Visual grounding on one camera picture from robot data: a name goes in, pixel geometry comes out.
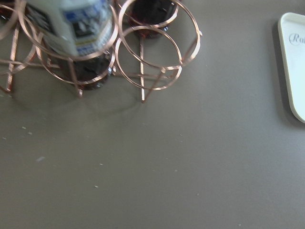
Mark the dark drink bottle middle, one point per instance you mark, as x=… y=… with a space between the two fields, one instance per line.
x=151 y=12

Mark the dark drink bottle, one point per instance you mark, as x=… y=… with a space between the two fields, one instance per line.
x=76 y=28
x=151 y=12

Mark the dark drink bottle front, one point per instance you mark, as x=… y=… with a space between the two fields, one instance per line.
x=76 y=28

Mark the cream rectangular tray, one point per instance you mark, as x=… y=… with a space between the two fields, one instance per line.
x=291 y=27

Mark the copper wire bottle rack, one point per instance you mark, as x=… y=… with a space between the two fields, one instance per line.
x=125 y=48

